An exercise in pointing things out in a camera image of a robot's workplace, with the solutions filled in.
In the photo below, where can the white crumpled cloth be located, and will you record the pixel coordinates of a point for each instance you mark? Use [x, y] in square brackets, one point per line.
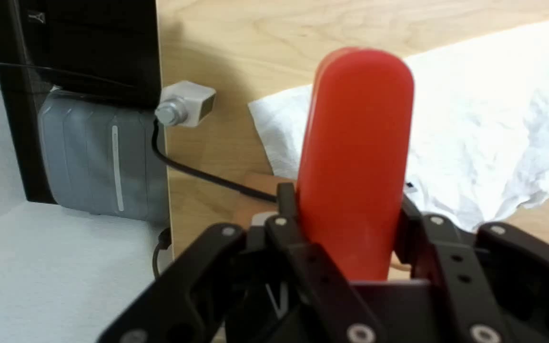
[476, 126]

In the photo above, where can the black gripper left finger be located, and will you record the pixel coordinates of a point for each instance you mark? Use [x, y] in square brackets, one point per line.
[223, 286]

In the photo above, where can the orange plastic case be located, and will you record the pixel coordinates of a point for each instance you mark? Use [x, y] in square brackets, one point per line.
[356, 158]

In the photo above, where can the gray plastic container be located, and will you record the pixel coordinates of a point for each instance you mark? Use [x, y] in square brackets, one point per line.
[84, 158]

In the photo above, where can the black box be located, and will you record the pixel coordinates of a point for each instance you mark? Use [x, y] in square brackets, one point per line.
[95, 44]

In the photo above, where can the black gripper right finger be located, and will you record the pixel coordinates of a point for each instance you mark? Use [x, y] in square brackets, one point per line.
[515, 286]

